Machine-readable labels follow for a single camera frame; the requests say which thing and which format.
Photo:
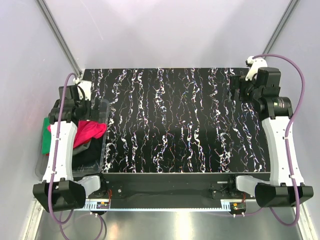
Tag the green t shirt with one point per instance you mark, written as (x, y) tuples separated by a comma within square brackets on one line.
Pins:
[(46, 136)]

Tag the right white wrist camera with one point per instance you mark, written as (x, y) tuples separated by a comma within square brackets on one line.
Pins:
[(254, 63)]

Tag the right aluminium frame post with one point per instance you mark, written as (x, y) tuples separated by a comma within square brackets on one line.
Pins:
[(288, 12)]

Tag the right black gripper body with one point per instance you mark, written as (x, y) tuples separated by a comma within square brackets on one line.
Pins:
[(248, 91)]

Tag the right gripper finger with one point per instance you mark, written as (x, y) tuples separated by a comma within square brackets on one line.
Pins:
[(232, 95), (234, 82)]

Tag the pink t shirt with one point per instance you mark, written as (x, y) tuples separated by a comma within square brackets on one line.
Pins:
[(87, 130)]

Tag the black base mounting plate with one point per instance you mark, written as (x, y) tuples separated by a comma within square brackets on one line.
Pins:
[(172, 189)]

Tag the left aluminium frame post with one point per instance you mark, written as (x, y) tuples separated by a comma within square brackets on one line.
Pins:
[(58, 36)]

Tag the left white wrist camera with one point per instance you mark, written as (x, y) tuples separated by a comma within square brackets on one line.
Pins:
[(84, 88)]

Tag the aluminium frame post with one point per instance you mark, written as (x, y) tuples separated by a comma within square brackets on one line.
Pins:
[(58, 36), (288, 12)]

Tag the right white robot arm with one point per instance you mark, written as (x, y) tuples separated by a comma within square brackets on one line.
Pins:
[(286, 186)]

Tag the white slotted cable duct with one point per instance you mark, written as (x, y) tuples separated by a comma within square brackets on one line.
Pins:
[(94, 205)]

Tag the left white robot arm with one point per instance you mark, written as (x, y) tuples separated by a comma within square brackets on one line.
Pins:
[(59, 190)]

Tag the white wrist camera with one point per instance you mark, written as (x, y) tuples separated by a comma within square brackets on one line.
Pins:
[(254, 63), (84, 88)]

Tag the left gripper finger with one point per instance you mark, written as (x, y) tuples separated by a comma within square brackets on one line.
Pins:
[(94, 110), (101, 109)]

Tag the grey t shirt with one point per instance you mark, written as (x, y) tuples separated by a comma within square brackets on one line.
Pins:
[(81, 148)]

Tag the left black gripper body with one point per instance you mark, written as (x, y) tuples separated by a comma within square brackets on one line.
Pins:
[(85, 105)]

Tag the black t shirt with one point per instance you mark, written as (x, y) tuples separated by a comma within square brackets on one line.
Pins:
[(89, 161)]

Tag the clear plastic bin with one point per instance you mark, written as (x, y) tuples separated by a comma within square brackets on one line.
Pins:
[(78, 175)]

